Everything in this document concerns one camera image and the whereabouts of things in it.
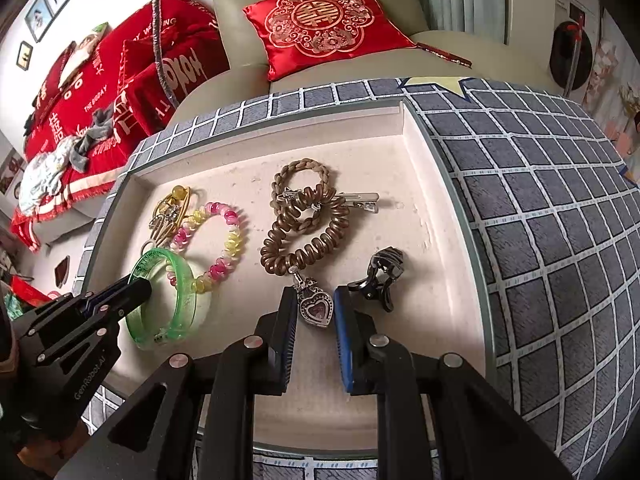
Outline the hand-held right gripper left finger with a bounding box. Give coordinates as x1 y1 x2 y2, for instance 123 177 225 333
52 286 301 480

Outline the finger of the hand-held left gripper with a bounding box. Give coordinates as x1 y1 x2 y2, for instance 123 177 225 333
35 278 153 361
22 274 136 333

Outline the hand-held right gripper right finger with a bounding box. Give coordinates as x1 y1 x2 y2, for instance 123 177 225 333
333 285 573 480

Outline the silver heart pendant keychain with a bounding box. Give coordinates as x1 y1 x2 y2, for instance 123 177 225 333
289 265 335 329

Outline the green translucent bangle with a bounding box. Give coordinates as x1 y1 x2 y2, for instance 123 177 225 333
125 248 212 350

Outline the beige rabbit hair clip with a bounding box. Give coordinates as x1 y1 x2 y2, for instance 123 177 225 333
141 212 186 261

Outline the black claw clip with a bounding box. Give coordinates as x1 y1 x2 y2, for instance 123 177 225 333
347 246 405 313

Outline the brown spiral hair tie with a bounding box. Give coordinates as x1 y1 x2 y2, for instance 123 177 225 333
260 187 350 277

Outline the grey jewelry tray beige lining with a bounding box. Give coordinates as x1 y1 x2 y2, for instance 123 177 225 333
82 95 498 461

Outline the pink yellow spiral hair tie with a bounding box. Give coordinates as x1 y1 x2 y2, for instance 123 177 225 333
167 201 249 293

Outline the silver metal hair clip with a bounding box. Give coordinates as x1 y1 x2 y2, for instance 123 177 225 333
277 187 380 213

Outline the beige sofa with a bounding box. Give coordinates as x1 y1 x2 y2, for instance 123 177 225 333
30 195 108 252

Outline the light patterned cloth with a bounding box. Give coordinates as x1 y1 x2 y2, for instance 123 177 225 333
17 140 76 213

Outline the grey crumpled cloth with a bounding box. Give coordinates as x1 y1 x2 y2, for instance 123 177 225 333
67 107 123 171

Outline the red printed blanket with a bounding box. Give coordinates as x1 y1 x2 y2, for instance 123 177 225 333
10 0 231 253

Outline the red cushion with white print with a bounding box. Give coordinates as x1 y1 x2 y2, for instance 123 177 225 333
117 30 231 136

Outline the green white printed cushion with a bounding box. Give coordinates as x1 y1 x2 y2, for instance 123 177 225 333
57 22 110 88

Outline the pale green armchair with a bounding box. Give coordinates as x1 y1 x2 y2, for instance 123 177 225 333
165 0 566 126

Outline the red tasselled strip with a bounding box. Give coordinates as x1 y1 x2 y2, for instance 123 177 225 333
416 42 472 69

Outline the red embroidered satin cushion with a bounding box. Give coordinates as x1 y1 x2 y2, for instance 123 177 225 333
242 0 418 82

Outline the white washing machine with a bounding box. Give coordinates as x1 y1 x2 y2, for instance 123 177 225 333
547 0 603 98

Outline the pink flower decoration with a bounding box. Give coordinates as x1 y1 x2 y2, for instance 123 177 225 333
592 37 631 111

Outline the gold hair tie with bead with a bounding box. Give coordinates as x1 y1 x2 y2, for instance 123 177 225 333
150 186 206 231

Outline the beige braided hair tie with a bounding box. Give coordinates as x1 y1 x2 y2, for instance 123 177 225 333
272 158 333 226

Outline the grey braided cable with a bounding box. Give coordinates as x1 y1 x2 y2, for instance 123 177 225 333
151 0 181 108

